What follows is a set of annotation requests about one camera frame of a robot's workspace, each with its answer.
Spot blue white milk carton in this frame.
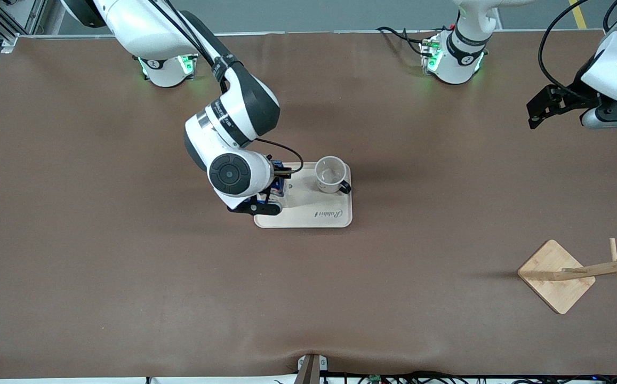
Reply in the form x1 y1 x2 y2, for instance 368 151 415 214
271 159 287 210

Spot white smiley face mug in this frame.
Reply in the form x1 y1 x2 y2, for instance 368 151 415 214
314 156 352 195

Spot beige rabbit print tray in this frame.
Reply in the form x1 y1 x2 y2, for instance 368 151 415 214
254 162 353 229

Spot brown table cover sheet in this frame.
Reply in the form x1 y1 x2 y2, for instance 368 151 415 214
0 30 617 380

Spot wooden mug tree stand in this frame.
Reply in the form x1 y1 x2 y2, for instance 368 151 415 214
517 238 617 315

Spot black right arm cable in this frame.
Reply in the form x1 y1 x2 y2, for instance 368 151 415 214
146 0 305 177

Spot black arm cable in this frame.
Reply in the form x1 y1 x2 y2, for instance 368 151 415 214
146 0 305 177
538 0 617 94

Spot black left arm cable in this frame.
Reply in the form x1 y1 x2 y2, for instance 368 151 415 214
538 0 617 94

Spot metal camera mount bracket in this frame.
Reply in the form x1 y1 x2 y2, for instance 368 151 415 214
297 354 328 384

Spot black base power cable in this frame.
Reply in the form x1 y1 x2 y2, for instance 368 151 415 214
376 26 437 58

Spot aluminium frame struts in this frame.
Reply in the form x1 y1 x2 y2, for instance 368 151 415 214
0 0 47 51

